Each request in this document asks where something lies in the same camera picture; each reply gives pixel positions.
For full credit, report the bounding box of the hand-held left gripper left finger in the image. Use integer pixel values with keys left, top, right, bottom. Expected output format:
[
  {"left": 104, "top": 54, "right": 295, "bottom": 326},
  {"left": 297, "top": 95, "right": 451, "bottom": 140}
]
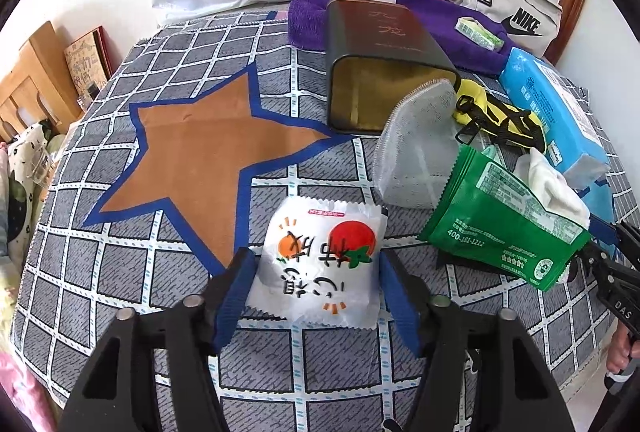
[{"left": 57, "top": 248, "right": 261, "bottom": 432}]

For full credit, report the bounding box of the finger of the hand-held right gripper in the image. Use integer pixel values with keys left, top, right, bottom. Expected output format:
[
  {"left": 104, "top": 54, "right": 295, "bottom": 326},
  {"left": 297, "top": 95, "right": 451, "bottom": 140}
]
[
  {"left": 590, "top": 217, "right": 640, "bottom": 260},
  {"left": 572, "top": 239, "right": 618, "bottom": 285}
]

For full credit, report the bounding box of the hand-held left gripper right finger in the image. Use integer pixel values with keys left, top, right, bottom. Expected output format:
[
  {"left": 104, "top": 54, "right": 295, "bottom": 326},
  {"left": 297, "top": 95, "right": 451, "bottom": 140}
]
[{"left": 378, "top": 251, "right": 566, "bottom": 432}]

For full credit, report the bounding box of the white tomato print snack packet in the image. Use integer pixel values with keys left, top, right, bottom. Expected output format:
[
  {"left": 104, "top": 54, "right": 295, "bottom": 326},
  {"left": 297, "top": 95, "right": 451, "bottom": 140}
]
[{"left": 248, "top": 196, "right": 390, "bottom": 330}]

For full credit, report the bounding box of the white sock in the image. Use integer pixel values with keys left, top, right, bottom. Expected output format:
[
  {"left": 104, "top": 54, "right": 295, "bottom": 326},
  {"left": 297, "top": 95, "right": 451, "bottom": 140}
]
[{"left": 514, "top": 147, "right": 592, "bottom": 228}]

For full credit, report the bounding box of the green snack packet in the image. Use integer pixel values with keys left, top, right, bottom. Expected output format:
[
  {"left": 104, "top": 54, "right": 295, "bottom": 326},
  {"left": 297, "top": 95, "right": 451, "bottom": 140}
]
[{"left": 417, "top": 145, "right": 592, "bottom": 291}]

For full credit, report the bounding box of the yellow pouch with black straps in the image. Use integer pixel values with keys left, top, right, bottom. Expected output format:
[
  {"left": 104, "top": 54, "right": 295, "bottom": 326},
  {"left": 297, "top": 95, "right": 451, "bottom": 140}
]
[{"left": 452, "top": 79, "right": 546, "bottom": 150}]

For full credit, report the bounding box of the dark green tin box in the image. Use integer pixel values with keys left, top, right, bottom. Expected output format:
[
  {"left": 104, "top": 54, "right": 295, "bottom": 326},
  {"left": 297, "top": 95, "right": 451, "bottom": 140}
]
[{"left": 324, "top": 0, "right": 461, "bottom": 134}]

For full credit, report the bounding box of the person's right hand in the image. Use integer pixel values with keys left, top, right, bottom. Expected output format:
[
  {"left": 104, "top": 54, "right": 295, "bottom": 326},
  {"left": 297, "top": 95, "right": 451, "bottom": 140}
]
[{"left": 606, "top": 322, "right": 640, "bottom": 378}]

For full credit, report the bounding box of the blue wet wipes pack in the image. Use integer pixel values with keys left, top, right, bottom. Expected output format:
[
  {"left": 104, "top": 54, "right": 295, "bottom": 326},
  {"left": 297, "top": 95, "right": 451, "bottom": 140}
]
[{"left": 500, "top": 46, "right": 618, "bottom": 223}]

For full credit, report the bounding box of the grey mesh pouch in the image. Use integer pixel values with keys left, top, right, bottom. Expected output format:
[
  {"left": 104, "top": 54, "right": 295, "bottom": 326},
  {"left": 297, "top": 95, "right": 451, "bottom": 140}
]
[{"left": 372, "top": 77, "right": 463, "bottom": 209}]

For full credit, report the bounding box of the grey checked star blanket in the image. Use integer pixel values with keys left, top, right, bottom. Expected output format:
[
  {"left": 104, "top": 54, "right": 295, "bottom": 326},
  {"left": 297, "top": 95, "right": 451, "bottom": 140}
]
[{"left": 10, "top": 10, "right": 621, "bottom": 432}]

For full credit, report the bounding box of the floral cloth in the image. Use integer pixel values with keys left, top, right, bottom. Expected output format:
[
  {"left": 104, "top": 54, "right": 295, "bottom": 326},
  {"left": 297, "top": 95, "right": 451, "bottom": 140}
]
[{"left": 0, "top": 122, "right": 66, "bottom": 263}]

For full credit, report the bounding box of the small light green packet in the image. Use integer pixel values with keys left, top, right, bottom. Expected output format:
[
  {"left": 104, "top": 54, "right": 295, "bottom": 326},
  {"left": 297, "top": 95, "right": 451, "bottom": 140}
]
[{"left": 454, "top": 16, "right": 506, "bottom": 50}]

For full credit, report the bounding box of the grey fabric bag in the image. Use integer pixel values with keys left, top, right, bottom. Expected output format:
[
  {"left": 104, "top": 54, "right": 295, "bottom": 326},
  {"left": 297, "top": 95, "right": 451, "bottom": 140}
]
[{"left": 442, "top": 0, "right": 563, "bottom": 56}]

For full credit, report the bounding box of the illustrated picture book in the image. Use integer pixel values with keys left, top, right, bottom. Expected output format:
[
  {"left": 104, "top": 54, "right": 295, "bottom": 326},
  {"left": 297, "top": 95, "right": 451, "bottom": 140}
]
[{"left": 64, "top": 26, "right": 115, "bottom": 88}]

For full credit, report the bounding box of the purple towel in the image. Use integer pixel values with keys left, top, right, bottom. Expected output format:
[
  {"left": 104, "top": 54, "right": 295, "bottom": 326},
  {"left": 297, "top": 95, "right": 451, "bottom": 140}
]
[{"left": 287, "top": 0, "right": 516, "bottom": 78}]

